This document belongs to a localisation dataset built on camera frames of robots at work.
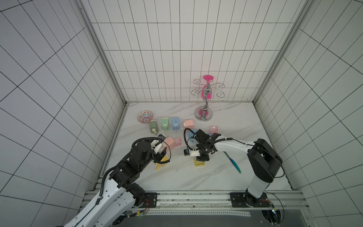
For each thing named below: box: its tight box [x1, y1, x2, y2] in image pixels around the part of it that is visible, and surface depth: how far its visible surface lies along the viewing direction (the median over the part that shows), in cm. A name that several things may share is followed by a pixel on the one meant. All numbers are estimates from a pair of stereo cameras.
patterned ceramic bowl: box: [137, 110, 154, 124], surface depth 109 cm
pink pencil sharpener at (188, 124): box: [182, 119, 194, 131], surface depth 100 cm
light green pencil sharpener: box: [161, 117, 170, 134], surface depth 100 cm
